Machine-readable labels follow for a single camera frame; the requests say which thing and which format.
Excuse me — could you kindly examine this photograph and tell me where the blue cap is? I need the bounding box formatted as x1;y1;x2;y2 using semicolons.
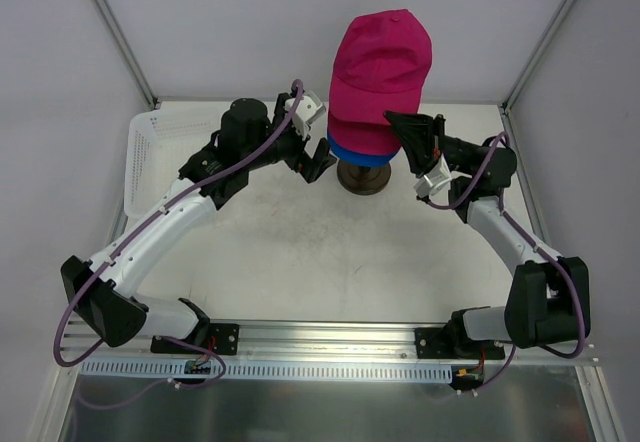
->
327;134;397;168

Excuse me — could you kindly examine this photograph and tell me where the pink cap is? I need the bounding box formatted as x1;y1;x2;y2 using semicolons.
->
327;113;400;156
329;9;432;124

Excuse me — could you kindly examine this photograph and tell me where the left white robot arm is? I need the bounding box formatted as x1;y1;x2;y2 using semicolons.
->
61;88;336;352

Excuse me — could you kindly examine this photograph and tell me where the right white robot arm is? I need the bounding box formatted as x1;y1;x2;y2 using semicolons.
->
384;111;590;359

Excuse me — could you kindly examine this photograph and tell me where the white plastic basket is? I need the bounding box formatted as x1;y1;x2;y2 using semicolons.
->
124;107;221;220

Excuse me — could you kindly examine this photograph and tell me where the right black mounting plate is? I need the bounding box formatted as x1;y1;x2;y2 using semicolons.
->
414;326;505;361

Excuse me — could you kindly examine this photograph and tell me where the black mounting plate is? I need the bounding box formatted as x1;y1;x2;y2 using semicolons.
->
150;322;240;356
414;326;505;361

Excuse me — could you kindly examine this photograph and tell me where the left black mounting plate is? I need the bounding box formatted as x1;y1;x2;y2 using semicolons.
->
150;322;240;356

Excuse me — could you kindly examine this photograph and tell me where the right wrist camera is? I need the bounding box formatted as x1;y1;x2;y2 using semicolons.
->
414;156;452;199

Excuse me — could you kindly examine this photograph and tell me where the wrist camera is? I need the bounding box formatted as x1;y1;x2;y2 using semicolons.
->
414;156;452;199
284;91;326;141

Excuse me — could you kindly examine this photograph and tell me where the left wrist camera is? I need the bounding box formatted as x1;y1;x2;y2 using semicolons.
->
284;91;326;141

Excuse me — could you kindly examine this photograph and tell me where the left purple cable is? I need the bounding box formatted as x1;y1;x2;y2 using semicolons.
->
53;78;306;391

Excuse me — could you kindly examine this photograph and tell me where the aluminium rail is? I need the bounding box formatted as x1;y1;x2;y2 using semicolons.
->
60;316;604;366

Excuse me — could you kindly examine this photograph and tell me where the white slotted cable duct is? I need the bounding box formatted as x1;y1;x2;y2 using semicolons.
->
80;357;454;384

